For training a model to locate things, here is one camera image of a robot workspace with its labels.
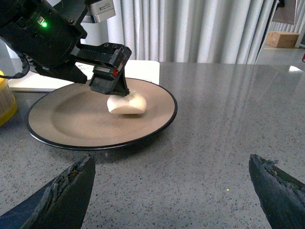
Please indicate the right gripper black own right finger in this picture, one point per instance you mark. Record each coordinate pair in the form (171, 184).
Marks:
(282, 197)

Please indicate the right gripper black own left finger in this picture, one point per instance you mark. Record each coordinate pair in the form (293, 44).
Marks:
(60, 204)

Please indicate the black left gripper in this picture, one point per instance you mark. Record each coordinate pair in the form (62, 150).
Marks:
(47, 40)

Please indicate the white steamed bun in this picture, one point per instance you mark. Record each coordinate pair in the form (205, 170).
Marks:
(133, 103)

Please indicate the brown plate with black rim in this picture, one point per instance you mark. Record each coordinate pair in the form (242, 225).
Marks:
(75, 117)

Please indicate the grey pleated curtain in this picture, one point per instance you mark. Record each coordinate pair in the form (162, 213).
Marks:
(201, 31)

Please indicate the yellow rimmed bamboo steamer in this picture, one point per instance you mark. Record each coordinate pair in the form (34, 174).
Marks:
(8, 105)

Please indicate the brown cardboard box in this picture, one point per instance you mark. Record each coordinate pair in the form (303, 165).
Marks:
(281, 39)

